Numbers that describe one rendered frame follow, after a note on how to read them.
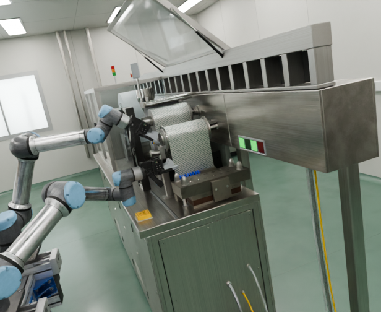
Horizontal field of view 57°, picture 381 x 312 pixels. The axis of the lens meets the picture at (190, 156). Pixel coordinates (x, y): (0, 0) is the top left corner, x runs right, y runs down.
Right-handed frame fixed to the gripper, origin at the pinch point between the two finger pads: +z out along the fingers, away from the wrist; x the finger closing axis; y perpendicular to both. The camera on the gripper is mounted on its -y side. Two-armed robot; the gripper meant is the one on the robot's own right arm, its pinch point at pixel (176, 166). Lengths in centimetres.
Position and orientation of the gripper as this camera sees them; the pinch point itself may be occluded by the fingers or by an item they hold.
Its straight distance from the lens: 193.7
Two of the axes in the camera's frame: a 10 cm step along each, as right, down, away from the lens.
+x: -3.4, -1.5, 9.3
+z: 9.2, -2.4, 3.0
